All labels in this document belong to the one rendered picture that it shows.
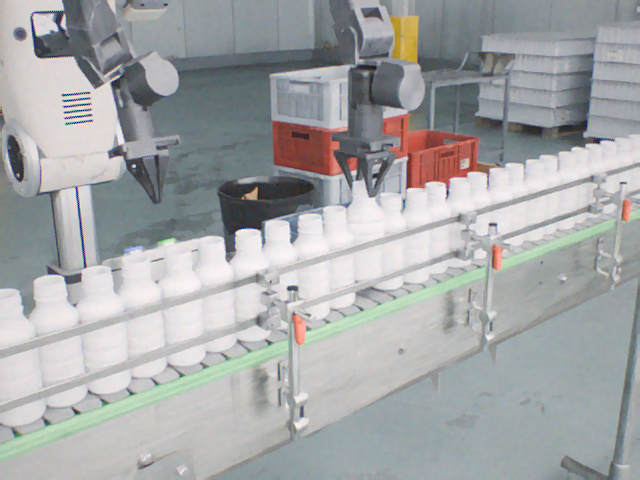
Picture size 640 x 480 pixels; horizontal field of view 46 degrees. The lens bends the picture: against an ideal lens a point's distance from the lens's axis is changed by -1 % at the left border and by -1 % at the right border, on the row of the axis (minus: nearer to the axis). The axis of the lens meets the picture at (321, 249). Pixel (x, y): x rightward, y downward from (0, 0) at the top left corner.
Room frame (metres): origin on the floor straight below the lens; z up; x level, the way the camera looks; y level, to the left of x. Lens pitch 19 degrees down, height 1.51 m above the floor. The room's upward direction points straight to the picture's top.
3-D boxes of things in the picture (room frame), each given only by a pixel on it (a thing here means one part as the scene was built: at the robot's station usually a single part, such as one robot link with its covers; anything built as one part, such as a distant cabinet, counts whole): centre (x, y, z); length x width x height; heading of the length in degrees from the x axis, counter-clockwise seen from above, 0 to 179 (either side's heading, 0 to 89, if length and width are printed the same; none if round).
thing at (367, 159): (1.22, -0.07, 1.22); 0.07 x 0.07 x 0.09; 41
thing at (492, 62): (6.41, -1.43, 0.85); 0.36 x 0.12 x 0.27; 41
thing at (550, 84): (8.59, -2.52, 0.50); 1.23 x 1.05 x 1.00; 129
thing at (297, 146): (3.82, -0.10, 0.78); 0.61 x 0.41 x 0.22; 137
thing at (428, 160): (4.35, -0.57, 0.55); 0.61 x 0.41 x 0.22; 134
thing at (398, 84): (1.19, -0.10, 1.39); 0.12 x 0.09 x 0.12; 42
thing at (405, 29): (11.39, -1.17, 0.55); 0.40 x 0.40 x 1.10; 41
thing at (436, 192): (1.34, -0.21, 1.08); 0.06 x 0.06 x 0.17
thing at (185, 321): (0.98, 0.20, 1.08); 0.06 x 0.06 x 0.17
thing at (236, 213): (3.37, 0.25, 0.32); 0.45 x 0.45 x 0.64
